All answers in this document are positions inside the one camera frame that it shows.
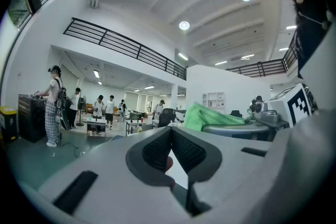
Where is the cord with beige beads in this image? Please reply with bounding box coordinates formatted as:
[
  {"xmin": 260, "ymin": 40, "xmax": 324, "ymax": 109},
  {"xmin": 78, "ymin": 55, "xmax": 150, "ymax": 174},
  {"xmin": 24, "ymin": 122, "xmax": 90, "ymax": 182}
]
[{"xmin": 298, "ymin": 13, "xmax": 330, "ymax": 31}]

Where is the metal-frame white table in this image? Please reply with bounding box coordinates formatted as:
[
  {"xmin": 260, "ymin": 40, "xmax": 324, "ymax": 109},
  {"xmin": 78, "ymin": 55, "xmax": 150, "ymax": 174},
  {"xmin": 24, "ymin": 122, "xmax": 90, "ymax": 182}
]
[{"xmin": 125, "ymin": 119, "xmax": 148, "ymax": 137}]

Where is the long black balcony railing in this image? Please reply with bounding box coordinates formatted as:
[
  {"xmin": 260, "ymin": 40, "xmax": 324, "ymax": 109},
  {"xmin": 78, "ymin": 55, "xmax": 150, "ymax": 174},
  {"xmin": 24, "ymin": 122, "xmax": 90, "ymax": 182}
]
[{"xmin": 62, "ymin": 17, "xmax": 187, "ymax": 81}]

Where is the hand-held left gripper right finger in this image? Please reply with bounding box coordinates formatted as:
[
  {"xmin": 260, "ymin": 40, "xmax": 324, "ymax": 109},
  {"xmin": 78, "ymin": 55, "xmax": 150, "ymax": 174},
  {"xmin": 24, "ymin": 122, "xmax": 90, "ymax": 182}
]
[{"xmin": 171, "ymin": 126, "xmax": 276, "ymax": 224}]

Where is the yellow-lid black bin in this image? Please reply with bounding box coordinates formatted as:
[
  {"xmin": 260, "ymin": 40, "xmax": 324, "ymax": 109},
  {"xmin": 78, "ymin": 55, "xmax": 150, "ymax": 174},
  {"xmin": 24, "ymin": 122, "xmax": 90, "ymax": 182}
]
[{"xmin": 0, "ymin": 105, "xmax": 18, "ymax": 142}]

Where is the black pedestal fan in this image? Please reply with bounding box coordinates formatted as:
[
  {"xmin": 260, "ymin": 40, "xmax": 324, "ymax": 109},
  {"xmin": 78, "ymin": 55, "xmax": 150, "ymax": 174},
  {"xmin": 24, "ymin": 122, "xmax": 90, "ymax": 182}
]
[{"xmin": 75, "ymin": 89, "xmax": 88, "ymax": 127}]

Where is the small white shelf table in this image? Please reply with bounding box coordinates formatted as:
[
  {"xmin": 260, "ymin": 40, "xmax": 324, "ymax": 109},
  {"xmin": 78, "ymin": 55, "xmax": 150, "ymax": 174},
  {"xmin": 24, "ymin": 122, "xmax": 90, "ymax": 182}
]
[{"xmin": 86, "ymin": 117, "xmax": 108, "ymax": 137}]

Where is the short black balcony railing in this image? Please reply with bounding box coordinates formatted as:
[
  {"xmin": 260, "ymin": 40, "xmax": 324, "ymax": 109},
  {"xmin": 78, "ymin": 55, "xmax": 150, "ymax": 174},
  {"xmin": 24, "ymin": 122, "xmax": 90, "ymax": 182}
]
[{"xmin": 225, "ymin": 31, "xmax": 299, "ymax": 79}]

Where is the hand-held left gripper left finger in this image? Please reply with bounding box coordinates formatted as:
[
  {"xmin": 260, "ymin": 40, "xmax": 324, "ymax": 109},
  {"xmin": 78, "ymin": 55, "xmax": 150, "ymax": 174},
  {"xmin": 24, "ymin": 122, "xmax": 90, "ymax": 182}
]
[{"xmin": 36, "ymin": 125, "xmax": 194, "ymax": 224}]

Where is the white shelf unit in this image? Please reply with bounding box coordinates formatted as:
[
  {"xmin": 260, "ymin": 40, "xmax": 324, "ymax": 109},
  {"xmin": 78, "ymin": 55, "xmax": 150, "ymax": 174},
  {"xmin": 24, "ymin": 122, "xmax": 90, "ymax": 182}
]
[{"xmin": 202, "ymin": 91, "xmax": 226, "ymax": 109}]

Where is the black floor cable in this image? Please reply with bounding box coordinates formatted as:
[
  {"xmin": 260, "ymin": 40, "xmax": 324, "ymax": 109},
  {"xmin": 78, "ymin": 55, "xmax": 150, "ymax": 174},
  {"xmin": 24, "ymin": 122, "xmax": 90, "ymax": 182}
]
[{"xmin": 59, "ymin": 141, "xmax": 81, "ymax": 158}]

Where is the person's left hand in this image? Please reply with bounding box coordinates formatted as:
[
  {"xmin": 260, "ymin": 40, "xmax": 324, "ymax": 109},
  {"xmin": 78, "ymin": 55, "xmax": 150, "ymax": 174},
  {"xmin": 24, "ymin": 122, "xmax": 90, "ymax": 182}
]
[{"xmin": 164, "ymin": 156, "xmax": 174, "ymax": 174}]

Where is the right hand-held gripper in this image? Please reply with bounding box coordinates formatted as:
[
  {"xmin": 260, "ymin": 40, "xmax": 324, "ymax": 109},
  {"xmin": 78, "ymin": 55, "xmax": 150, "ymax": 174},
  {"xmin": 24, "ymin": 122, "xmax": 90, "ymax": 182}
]
[{"xmin": 201, "ymin": 83, "xmax": 317, "ymax": 140}]

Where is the green cloth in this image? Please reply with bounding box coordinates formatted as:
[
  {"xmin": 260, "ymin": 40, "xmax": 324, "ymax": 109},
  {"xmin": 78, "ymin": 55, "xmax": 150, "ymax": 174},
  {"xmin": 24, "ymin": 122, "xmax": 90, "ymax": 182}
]
[{"xmin": 183, "ymin": 101, "xmax": 253, "ymax": 132}]

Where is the black cabinet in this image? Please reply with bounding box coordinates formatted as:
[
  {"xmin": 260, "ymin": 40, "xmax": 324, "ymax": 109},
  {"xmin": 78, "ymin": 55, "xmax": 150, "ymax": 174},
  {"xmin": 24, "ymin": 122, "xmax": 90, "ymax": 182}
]
[{"xmin": 17, "ymin": 93, "xmax": 48, "ymax": 143}]

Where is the person's black clothing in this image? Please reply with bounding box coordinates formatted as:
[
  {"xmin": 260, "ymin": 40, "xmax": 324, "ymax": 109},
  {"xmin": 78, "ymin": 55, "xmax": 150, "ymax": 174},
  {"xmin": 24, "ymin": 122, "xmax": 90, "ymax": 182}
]
[{"xmin": 295, "ymin": 28, "xmax": 329, "ymax": 79}]

